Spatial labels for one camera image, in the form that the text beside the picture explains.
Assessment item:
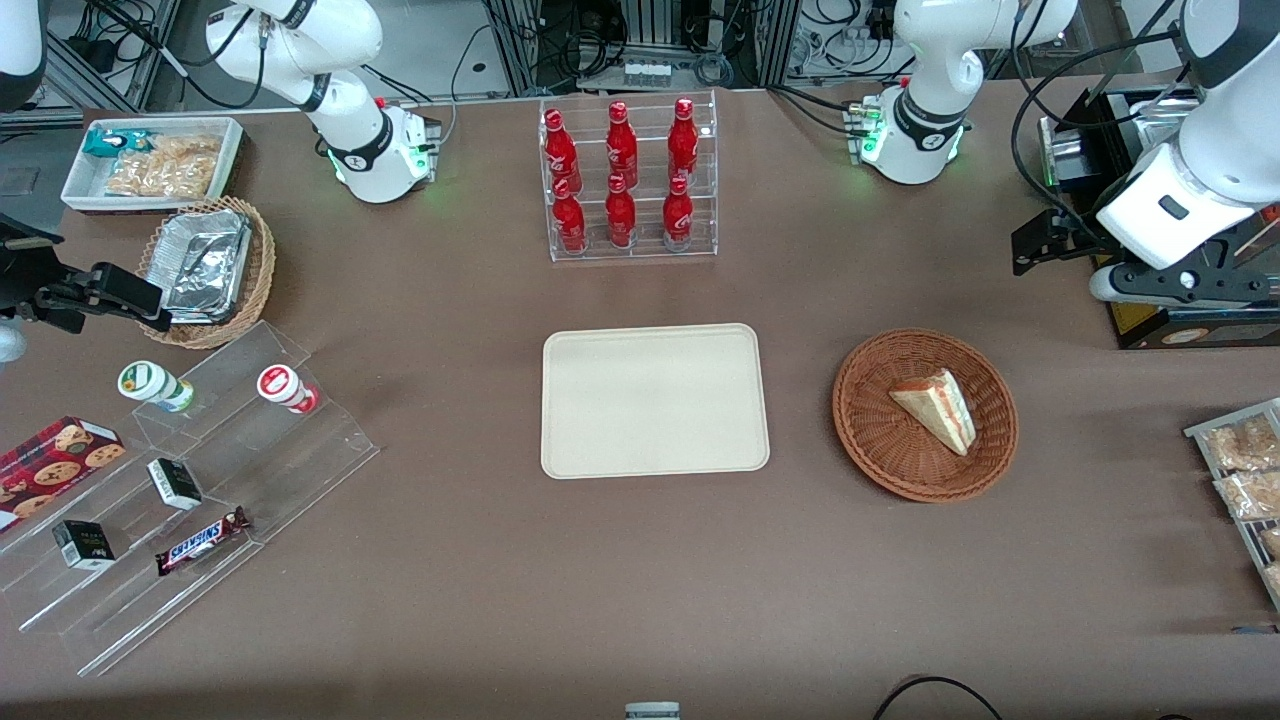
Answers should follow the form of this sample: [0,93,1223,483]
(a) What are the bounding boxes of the white rectangular snack bin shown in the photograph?
[60,116,246,214]

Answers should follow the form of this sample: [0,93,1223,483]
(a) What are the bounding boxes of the red cookie box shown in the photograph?
[0,416,127,533]

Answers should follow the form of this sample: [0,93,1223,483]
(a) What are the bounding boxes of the clear bag of crackers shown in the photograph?
[105,135,223,199]

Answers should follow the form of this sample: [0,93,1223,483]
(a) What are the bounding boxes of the black food warmer cabinet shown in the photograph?
[1038,85,1280,351]

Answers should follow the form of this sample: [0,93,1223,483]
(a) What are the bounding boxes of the red lid yogurt cup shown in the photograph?
[256,364,321,415]

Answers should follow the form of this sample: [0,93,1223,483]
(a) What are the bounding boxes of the beige plastic tray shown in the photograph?
[541,323,771,480]

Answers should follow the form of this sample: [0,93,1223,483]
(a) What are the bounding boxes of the clear acrylic bottle rack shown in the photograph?
[538,88,719,264]

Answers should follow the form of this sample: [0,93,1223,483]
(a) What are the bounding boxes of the Snickers chocolate bar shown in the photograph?
[155,506,251,577]

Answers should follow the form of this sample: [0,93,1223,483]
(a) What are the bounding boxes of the triangular sandwich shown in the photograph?
[888,368,976,457]

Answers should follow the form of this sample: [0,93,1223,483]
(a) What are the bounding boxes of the clear acrylic stepped display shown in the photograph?
[0,320,381,678]

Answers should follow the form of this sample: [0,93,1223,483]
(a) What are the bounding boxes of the grey snack bag tray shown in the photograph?
[1184,398,1280,611]

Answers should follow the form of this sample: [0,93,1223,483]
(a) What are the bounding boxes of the black table edge cable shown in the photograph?
[873,676,1003,720]

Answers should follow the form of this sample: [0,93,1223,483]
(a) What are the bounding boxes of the tan wicker basket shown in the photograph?
[137,196,277,350]

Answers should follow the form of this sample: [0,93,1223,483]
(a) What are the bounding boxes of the teal snack packet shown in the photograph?
[82,128,156,161]

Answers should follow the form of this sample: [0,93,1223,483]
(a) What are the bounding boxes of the small black box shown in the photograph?
[52,520,117,571]
[147,458,204,511]

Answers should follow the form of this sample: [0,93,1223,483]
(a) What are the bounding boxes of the red cola bottle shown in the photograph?
[552,178,587,253]
[605,174,637,249]
[662,176,695,251]
[668,97,699,181]
[544,108,582,193]
[606,100,639,189]

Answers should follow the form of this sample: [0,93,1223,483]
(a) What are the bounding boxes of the brown wicker basket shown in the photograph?
[832,328,1019,503]

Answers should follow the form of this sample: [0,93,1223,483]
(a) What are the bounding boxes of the stacked foil containers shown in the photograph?
[160,208,253,324]

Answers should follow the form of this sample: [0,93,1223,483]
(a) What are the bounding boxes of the green lid yogurt cup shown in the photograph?
[117,360,196,414]

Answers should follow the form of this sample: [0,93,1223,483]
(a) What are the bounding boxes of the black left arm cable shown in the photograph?
[1008,0,1191,246]

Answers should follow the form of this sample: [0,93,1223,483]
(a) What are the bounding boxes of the metal warmer pan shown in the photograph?
[1128,95,1201,153]

